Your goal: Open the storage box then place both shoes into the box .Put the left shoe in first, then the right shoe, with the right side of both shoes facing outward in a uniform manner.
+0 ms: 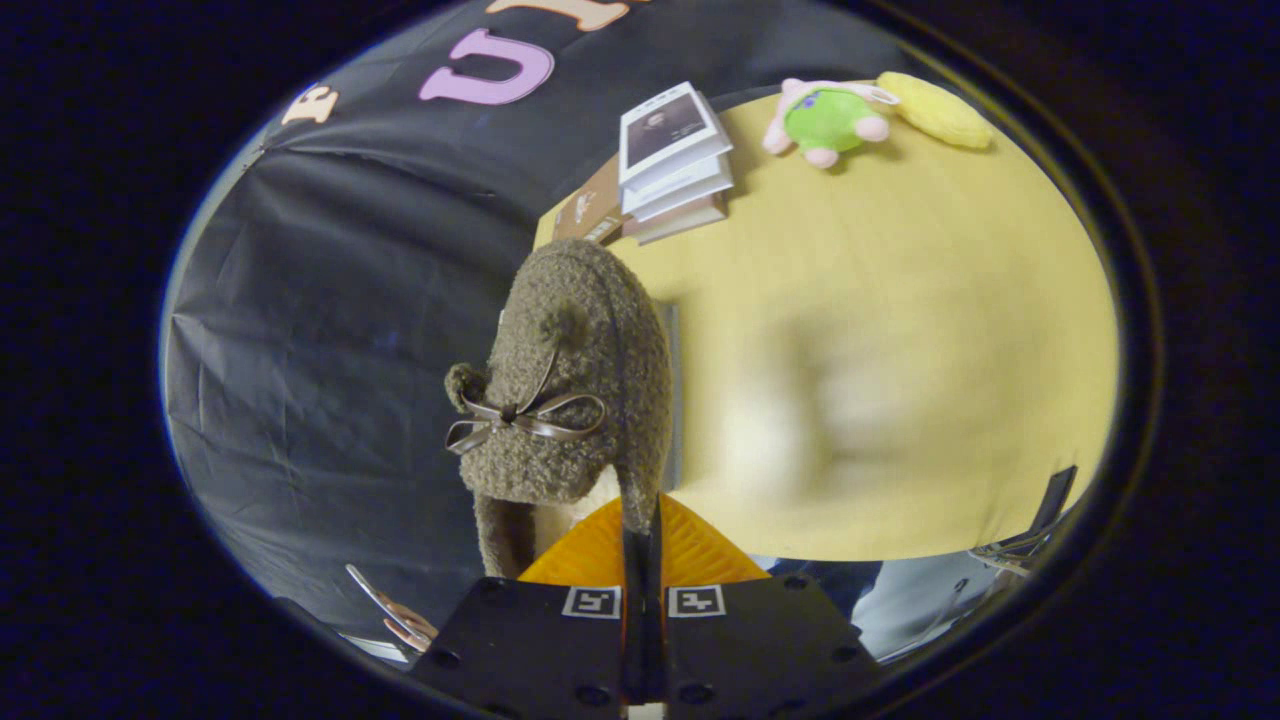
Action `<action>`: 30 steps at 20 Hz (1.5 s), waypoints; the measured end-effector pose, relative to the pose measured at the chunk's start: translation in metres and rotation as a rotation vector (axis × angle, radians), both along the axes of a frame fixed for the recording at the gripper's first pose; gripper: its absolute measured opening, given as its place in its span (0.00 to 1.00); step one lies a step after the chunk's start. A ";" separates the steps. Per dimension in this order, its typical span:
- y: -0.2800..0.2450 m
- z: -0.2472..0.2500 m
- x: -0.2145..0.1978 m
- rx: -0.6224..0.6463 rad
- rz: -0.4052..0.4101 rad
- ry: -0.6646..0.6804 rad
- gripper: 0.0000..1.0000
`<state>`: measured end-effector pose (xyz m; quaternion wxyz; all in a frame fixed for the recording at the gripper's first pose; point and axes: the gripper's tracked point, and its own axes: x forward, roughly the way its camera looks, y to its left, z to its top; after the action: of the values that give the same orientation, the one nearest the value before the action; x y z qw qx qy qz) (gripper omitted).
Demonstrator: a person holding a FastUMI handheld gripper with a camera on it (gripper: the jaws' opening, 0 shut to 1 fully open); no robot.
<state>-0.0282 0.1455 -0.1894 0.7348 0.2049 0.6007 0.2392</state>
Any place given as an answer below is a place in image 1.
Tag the yellow plush toy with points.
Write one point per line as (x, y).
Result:
(935, 110)

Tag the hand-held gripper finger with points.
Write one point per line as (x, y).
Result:
(655, 640)
(635, 640)

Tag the thin silver flat device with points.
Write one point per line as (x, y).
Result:
(375, 595)

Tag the grey fabric storage box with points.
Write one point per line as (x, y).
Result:
(672, 400)

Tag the black chair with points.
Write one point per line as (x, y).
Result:
(1055, 500)

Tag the white book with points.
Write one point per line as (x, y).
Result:
(690, 192)
(690, 170)

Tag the mauve book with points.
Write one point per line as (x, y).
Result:
(680, 220)

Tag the brown cardboard box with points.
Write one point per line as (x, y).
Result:
(590, 205)

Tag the green and pink plush toy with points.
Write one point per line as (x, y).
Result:
(830, 120)

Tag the portrait cover book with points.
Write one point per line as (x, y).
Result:
(665, 125)

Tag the brown fuzzy shoe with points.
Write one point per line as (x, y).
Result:
(580, 300)

